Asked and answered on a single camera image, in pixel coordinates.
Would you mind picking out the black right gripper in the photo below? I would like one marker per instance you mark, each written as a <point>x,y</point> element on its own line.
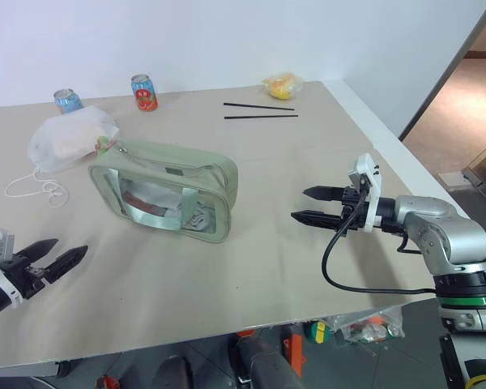
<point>353,208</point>

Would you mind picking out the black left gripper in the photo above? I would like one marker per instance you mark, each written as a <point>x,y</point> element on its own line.
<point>24,277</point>

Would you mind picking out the green clear toiletry bag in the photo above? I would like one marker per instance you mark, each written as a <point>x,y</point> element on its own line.
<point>162,162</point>

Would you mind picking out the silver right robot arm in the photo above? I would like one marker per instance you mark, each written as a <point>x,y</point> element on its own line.
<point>449,235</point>

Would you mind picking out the black chopstick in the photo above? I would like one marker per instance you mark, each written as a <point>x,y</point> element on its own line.
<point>259,106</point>
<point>261,117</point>

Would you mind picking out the green yellow round toy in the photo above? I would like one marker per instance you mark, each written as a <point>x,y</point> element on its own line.
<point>316,331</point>

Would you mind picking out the yellow fruit in plastic bag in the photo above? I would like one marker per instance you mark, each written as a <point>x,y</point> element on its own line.
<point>281,86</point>

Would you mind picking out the clear bag of small items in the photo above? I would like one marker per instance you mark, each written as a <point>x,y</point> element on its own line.
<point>368,326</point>

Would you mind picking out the red small object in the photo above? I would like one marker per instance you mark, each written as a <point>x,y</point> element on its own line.
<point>106,383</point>

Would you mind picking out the orange plastic tool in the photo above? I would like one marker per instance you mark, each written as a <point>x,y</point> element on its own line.
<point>295,350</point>

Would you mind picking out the blue drink can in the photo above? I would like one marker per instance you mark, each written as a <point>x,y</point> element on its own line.
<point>68,101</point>

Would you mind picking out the dark rounded shape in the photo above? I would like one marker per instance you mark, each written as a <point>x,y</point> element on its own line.
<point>267,364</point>
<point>176,373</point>

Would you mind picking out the orange drink can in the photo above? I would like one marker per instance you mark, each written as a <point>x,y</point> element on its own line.
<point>144,94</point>

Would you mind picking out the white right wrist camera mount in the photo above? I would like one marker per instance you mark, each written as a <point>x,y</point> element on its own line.
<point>373,178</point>

